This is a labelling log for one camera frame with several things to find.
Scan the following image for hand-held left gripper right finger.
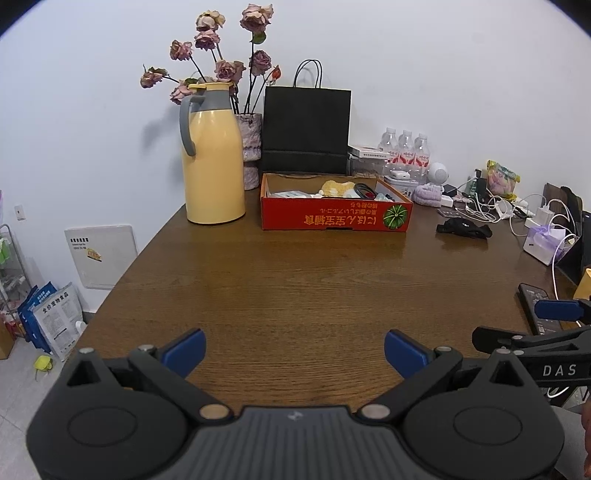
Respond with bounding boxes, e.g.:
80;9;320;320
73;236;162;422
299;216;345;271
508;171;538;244
356;329;532;423

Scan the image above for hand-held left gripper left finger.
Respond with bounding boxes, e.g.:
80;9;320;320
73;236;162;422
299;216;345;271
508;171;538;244
67;329;234;423

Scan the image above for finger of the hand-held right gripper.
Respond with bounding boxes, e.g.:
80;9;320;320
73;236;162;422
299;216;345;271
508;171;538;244
534;298;591;324
472;325;591;356

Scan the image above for red cardboard box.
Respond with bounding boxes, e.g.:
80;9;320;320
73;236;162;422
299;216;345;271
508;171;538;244
260;172;414;232

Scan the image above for yellow plush toy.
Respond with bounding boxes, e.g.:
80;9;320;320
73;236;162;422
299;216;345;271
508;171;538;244
321;180;356;198

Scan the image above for white plastic packet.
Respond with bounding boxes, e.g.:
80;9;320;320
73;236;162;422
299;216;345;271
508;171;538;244
268;189;320;200

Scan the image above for black stand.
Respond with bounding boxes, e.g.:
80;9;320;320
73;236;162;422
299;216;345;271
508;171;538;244
554;210;591;285

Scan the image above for white box with purple ribbon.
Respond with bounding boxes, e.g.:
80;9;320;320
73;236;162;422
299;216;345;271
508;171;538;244
523;224;581;267

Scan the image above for dark brown pouch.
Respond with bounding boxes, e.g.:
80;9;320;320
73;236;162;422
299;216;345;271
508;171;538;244
541;183;584;227

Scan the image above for white pet food bag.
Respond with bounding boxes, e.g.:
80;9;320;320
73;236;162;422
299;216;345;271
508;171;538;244
32;282;85;362

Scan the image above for yellow green snack bag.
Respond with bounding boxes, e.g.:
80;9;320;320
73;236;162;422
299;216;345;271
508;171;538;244
486;160;522;199

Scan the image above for purple fluffy scrunchie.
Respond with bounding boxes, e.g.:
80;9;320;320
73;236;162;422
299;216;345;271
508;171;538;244
412;183;443;205

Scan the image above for blue pet food bag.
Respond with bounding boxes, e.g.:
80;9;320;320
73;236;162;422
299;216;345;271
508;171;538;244
17;285;58;345

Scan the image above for silver metal tin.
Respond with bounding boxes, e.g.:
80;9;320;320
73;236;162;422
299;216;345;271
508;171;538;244
383;178;421;197

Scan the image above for brown cardboard box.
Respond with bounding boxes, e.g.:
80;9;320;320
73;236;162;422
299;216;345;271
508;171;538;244
0;318;16;361

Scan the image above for yellow thermos jug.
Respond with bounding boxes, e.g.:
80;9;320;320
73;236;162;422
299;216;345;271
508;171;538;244
179;82;247;226

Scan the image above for clear plastic container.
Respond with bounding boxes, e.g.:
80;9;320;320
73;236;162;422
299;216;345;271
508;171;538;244
347;156;387;179

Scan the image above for metal storage rack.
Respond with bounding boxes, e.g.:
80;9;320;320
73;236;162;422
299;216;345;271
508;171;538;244
0;224;29;339

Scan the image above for flat white red box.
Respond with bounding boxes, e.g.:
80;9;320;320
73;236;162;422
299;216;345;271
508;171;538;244
347;144;391;160

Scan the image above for pink marbled vase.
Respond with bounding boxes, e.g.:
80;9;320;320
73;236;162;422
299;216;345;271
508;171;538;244
235;113;264;191

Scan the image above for black paper bag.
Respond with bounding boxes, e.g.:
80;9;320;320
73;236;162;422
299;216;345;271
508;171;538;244
260;60;352;176

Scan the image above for dried pink roses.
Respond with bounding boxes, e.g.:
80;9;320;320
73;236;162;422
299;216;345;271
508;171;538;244
140;4;282;116

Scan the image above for long white cable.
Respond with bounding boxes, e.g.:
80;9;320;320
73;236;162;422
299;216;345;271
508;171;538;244
551;230;579;302

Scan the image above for black strap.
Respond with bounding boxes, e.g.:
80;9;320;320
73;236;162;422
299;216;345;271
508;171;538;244
436;218;494;240

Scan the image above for white wall access panel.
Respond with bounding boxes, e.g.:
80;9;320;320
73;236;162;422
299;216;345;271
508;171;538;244
65;224;139;291

